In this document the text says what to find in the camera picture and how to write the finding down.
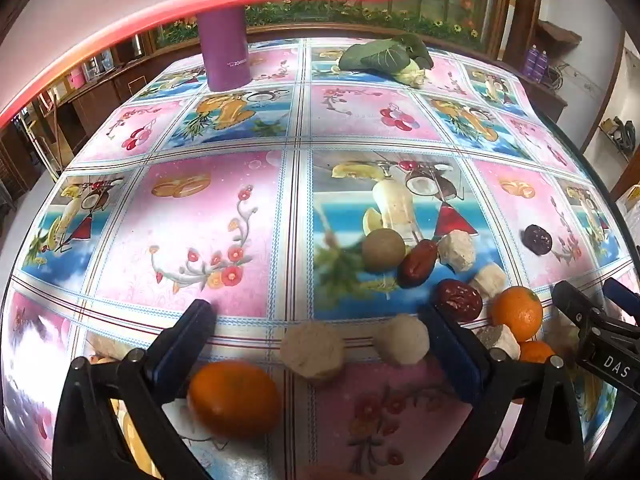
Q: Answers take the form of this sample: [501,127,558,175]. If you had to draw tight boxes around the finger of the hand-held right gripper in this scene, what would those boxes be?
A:
[552,280,608,343]
[602,276,640,320]

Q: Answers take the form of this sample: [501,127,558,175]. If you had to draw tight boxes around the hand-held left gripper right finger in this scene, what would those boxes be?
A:
[419,302,586,480]

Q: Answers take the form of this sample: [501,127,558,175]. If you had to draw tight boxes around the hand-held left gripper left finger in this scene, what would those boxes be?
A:
[52,299,216,480]

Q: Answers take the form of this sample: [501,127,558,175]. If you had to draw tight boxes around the beige peeled root chunk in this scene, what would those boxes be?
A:
[375,313,431,367]
[279,323,346,386]
[437,230,477,273]
[467,261,508,297]
[475,324,522,361]

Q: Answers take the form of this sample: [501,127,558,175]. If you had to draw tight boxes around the small orange tangerine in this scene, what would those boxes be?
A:
[517,340,556,365]

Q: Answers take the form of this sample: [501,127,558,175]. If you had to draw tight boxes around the large orange tangerine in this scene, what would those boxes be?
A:
[187,361,282,436]

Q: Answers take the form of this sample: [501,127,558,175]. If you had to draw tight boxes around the dark red jujube date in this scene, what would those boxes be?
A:
[433,279,484,322]

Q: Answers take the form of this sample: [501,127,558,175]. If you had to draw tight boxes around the dark purple plum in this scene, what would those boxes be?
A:
[523,224,554,255]

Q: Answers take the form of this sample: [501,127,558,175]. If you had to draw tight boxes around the brown round longan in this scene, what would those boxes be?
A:
[361,228,406,274]

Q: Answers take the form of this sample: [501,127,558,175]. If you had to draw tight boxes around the yellow and black tool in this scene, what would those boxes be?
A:
[601,116,639,162]

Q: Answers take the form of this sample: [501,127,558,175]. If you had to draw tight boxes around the printed pink and blue tablecloth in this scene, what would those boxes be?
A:
[0,35,640,480]

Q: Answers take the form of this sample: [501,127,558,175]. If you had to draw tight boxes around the wooden corner shelf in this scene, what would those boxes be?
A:
[500,0,586,116]

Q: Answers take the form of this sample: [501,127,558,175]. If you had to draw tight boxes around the wooden cabinet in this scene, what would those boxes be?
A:
[0,27,203,201]

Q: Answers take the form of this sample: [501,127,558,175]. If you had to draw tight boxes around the leafy green vegetable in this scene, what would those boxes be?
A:
[338,35,434,87]

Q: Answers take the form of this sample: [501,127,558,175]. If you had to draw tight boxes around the purple cylindrical cup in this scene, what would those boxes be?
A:
[198,6,251,92]

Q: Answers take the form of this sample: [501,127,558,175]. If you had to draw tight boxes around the floral wall picture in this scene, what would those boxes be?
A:
[155,0,501,52]

